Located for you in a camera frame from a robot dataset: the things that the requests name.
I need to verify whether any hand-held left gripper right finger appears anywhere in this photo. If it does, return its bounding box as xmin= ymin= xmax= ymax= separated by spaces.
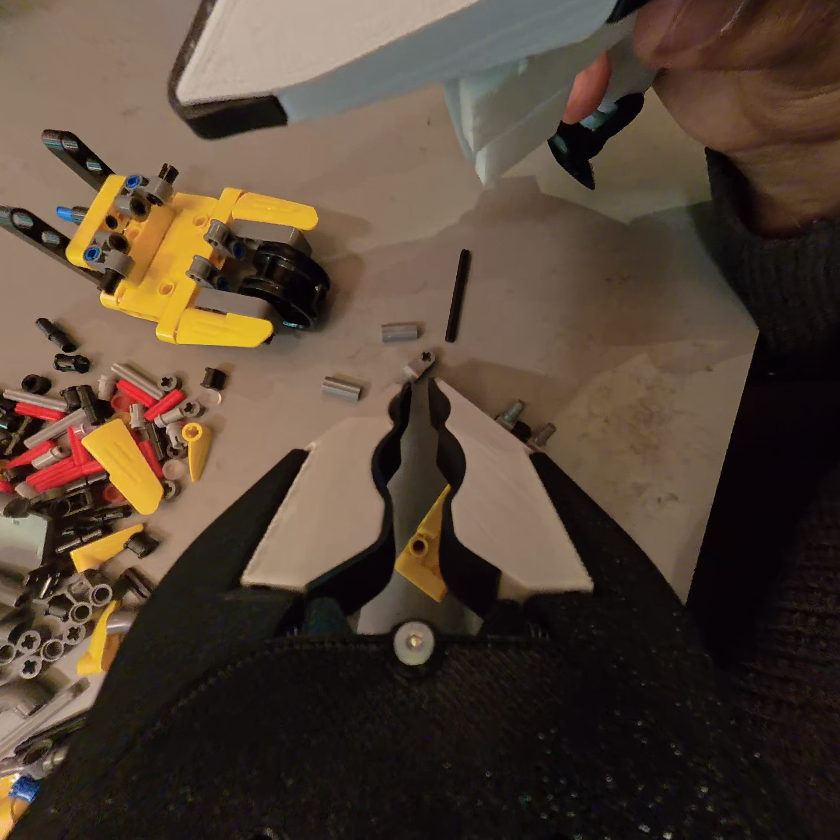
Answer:
xmin=427 ymin=378 xmax=595 ymax=621

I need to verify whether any black axle rod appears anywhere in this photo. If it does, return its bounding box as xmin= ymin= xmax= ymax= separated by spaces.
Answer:
xmin=445 ymin=248 xmax=472 ymax=343

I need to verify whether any person's dark knitted clothing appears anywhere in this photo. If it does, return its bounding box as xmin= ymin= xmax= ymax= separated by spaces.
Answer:
xmin=686 ymin=331 xmax=840 ymax=840

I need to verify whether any yellow toy vehicle assembly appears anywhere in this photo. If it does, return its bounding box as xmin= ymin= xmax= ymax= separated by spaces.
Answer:
xmin=0 ymin=129 xmax=331 ymax=349

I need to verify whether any person's right hand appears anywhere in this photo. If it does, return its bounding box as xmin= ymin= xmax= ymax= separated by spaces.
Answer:
xmin=563 ymin=0 xmax=840 ymax=235

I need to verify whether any yellow toy panel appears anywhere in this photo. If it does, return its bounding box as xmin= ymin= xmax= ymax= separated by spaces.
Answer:
xmin=394 ymin=484 xmax=454 ymax=603

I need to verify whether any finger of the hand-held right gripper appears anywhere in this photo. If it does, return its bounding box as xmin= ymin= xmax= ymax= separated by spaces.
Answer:
xmin=167 ymin=0 xmax=618 ymax=139

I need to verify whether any person's right forearm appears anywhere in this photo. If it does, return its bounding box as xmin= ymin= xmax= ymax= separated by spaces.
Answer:
xmin=696 ymin=147 xmax=840 ymax=368

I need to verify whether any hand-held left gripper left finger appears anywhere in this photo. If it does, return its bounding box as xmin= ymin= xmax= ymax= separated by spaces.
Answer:
xmin=240 ymin=382 xmax=414 ymax=615

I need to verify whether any pile of red grey pins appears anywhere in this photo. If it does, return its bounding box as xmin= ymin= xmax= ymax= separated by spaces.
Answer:
xmin=0 ymin=318 xmax=227 ymax=683

